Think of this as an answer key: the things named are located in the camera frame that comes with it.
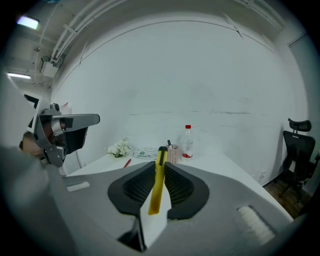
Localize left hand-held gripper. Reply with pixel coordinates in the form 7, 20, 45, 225
23, 93, 101, 169

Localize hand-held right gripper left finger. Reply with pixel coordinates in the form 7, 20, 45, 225
49, 161, 157, 256

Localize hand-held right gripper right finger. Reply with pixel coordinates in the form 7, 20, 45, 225
149, 161, 294, 256

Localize yellow marker pen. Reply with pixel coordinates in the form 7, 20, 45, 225
147, 146, 169, 216

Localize person's left hand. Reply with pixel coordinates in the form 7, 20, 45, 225
19, 131, 46, 159

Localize white flower bouquet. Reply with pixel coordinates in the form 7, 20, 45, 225
107, 137, 131, 158

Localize white junction box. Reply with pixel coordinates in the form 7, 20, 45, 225
39, 61, 60, 78

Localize white wet wipes pack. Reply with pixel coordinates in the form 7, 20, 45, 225
133, 147, 159, 161

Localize pink pen holder cup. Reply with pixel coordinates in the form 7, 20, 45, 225
166, 144, 180, 165

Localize ceiling light panel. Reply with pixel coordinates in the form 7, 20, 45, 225
16, 15, 40, 30
6, 72, 32, 80

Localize clear bottle with red cap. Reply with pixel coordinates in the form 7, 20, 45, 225
181, 124, 195, 160

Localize white ceiling pipes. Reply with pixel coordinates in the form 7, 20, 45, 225
222, 0, 288, 38
49, 0, 131, 63

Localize black office chair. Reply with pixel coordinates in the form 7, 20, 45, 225
277, 117, 317, 203

